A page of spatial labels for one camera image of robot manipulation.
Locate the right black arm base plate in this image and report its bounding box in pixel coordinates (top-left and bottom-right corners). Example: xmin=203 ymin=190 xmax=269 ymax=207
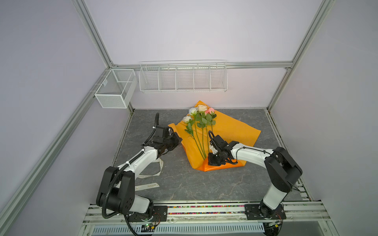
xmin=244 ymin=204 xmax=286 ymax=220

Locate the white fake rose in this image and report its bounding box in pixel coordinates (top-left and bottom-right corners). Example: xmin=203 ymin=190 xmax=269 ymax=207
xmin=182 ymin=107 xmax=206 ymax=160

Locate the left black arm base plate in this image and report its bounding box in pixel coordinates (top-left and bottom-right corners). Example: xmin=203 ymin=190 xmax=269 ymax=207
xmin=128 ymin=205 xmax=168 ymax=222

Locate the white wire shelf basket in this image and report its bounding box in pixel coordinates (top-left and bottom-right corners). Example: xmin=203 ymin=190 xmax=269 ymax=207
xmin=139 ymin=60 xmax=228 ymax=92

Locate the white slotted cable duct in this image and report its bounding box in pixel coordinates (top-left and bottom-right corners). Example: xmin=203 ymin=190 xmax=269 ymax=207
xmin=92 ymin=222 xmax=265 ymax=236

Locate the white mesh box basket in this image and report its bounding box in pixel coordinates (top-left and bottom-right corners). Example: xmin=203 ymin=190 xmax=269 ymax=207
xmin=94 ymin=69 xmax=137 ymax=109

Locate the dark pink fake rose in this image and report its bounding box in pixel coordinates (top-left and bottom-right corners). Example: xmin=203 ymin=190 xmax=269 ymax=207
xmin=207 ymin=108 xmax=217 ymax=131

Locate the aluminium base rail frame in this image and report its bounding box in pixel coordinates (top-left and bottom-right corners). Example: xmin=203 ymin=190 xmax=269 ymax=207
xmin=79 ymin=201 xmax=339 ymax=236

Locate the cream fake rose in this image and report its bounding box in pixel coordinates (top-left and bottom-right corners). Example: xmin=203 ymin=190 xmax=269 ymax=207
xmin=197 ymin=104 xmax=207 ymax=159

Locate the white printed ribbon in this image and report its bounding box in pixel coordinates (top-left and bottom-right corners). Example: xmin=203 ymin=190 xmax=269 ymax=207
xmin=118 ymin=156 xmax=164 ymax=179

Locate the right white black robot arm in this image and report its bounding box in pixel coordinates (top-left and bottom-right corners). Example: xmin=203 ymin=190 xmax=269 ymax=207
xmin=208 ymin=131 xmax=303 ymax=219

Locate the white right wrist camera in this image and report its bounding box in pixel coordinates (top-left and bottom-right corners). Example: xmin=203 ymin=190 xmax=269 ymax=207
xmin=210 ymin=146 xmax=218 ymax=155

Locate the orange wrapping paper sheet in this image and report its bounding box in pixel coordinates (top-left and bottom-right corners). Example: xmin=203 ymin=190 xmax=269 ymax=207
xmin=168 ymin=100 xmax=262 ymax=172

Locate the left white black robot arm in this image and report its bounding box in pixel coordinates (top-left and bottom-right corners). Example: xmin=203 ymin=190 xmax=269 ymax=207
xmin=96 ymin=113 xmax=182 ymax=236

